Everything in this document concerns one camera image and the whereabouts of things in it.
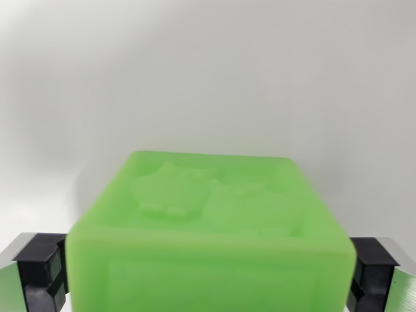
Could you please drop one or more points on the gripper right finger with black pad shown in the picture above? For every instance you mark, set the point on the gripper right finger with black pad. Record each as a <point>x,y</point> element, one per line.
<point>380,276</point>

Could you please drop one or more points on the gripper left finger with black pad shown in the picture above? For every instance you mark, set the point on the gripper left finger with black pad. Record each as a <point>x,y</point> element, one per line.
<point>32,276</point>

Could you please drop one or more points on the green soft toy cube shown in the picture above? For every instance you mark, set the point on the green soft toy cube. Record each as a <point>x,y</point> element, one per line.
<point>208,247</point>

